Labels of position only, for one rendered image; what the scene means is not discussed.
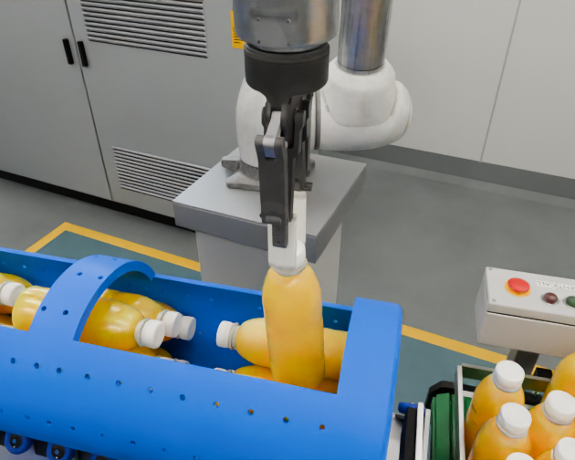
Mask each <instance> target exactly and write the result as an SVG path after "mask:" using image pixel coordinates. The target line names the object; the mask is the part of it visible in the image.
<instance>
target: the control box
mask: <svg viewBox="0 0 575 460"><path fill-rule="evenodd" d="M512 277H519V278H522V279H524V280H526V281H527V282H528V283H529V285H530V288H529V291H527V292H516V291H515V290H513V289H511V288H510V287H509V286H508V284H507V282H508V280H509V279H510V278H512ZM537 281H538V282H537ZM539 282H540V284H539ZM542 282H544V285H545V286H544V285H543V283H542ZM545 283H546V284H548V283H549V286H547V285H546V284H545ZM553 284H554V285H553ZM555 285H556V286H555ZM563 286H565V287H563ZM568 286H569V287H568ZM560 287H562V288H560ZM572 287H573V290H572ZM574 287H575V280H574V279H567V278H561V277H550V276H543V275H537V274H530V273H524V272H518V271H512V270H505V269H499V268H492V267H486V268H485V272H484V276H483V278H482V282H481V285H480V288H479V291H478V294H477V298H476V303H475V314H476V340H477V342H478V343H483V344H487V345H493V346H498V347H504V348H509V349H514V350H523V351H529V352H535V353H540V354H545V355H550V356H556V357H561V358H565V357H566V356H568V355H569V354H571V353H573V352H575V307H573V306H570V305H569V304H567V302H566V298H567V297H568V296H575V288H574ZM568 288H569V289H568ZM547 292H552V293H554V294H556V295H557V296H558V301H557V302H556V303H548V302H547V301H546V300H545V299H544V298H543V296H544V295H545V293H547Z"/></svg>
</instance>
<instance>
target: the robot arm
mask: <svg viewBox="0 0 575 460"><path fill-rule="evenodd" d="M392 4H393V0H341V8H340V0H233V11H234V25H235V28H234V31H235V34H236V35H237V37H238V38H240V39H241V40H243V41H244V42H246V43H245V44H244V58H245V77H244V80H243V82H242V85H241V88H240V91H239V95H238V101H237V105H236V133H237V141H238V147H239V153H240V155H236V156H224V157H223V158H222V159H223V160H222V161H221V164H222V166H223V167H224V168H226V169H229V170H232V171H235V173H234V174H233V175H232V176H230V177H229V178H227V179H226V181H225V183H226V187H227V188H230V189H247V190H253V191H259V192H260V204H261V213H260V214H259V216H260V218H261V219H262V224H267V233H268V265H269V266H270V267H280V268H285V269H291V270H295V269H296V267H297V239H298V240H300V241H301V242H302V243H303V244H304V245H305V242H306V193H305V192H301V191H309V192H311V190H312V185H313V183H310V182H306V177H308V176H309V174H310V170H311V169H313V168H314V167H315V160H313V159H310V151H313V150H326V151H360V150H369V149H375V148H379V147H382V146H385V145H388V144H390V143H393V142H395V141H398V140H399V139H400V138H401V137H402V136H403V135H404V134H405V133H406V132H407V131H408V129H409V127H410V123H411V119H412V113H413V104H412V99H411V97H410V95H409V92H408V90H407V88H406V87H405V86H404V85H403V84H402V83H401V82H399V81H395V72H394V70H393V68H392V66H391V64H390V63H389V62H388V61H387V59H386V58H385V55H386V48H387V42H388V35H389V29H390V23H391V16H392ZM339 27H340V33H339V47H338V56H337V57H335V58H334V59H333V60H332V61H331V62H330V63H329V43H328V42H329V41H330V40H332V39H333V38H334V37H335V36H336V35H337V34H338V32H339Z"/></svg>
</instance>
